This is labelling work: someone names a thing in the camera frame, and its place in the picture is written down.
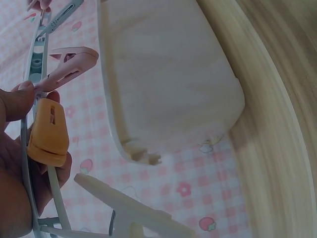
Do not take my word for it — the person's right hand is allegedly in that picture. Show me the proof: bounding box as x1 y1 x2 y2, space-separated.
26 0 53 12

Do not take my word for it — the person's left hand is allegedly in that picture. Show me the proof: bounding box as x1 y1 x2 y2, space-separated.
0 81 73 238

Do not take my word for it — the white grey clip hanger frame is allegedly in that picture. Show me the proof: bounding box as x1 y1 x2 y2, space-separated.
21 0 117 238

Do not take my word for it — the pink clothes peg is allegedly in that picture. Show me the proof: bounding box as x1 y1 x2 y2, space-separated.
34 47 100 92

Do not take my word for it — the orange clothes peg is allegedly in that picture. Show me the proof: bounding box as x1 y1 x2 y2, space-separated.
27 98 70 168

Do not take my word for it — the white plastic basket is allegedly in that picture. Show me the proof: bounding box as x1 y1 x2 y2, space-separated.
97 0 246 167

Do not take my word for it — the cream clothes peg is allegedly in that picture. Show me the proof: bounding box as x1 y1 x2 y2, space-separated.
73 173 197 238

